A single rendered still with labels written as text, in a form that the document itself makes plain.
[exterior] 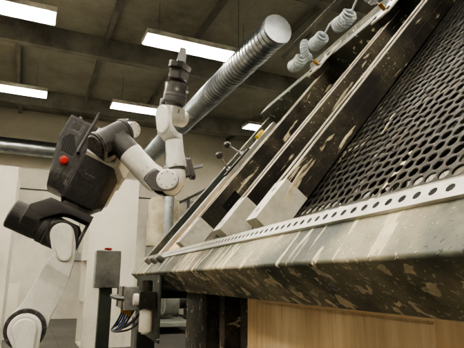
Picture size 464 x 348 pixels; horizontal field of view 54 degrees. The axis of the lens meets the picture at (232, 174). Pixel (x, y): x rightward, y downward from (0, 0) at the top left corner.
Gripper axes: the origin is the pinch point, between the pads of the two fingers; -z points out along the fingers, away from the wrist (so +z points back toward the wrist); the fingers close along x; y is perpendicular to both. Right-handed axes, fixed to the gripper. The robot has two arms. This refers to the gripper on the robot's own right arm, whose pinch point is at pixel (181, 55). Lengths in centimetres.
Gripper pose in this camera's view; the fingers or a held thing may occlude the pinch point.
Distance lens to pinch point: 179.5
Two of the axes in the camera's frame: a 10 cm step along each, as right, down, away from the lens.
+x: 2.5, 0.4, 9.7
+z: -1.7, 9.8, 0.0
